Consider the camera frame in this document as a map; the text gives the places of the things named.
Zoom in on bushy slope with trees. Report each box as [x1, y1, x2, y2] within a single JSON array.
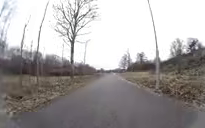
[[128, 37, 205, 73]]

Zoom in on grey asphalt path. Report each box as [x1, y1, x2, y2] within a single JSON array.
[[4, 72, 205, 128]]

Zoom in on brown hedge row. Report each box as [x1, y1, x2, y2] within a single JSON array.
[[0, 53, 98, 77]]

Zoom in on thin bare tree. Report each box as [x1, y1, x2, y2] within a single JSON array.
[[35, 0, 51, 86], [19, 14, 32, 88]]

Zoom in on distant bare trees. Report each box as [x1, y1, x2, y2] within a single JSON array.
[[118, 49, 134, 72]]

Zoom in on tall thin pole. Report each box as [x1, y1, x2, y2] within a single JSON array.
[[146, 0, 162, 90]]

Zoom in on tall bare tree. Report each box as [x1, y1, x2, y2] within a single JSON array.
[[52, 0, 100, 80]]

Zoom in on street lamp pole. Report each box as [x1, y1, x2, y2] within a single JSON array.
[[82, 38, 92, 66]]

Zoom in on dry grass verge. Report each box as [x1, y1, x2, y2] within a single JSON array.
[[0, 73, 101, 116], [118, 66, 205, 113]]

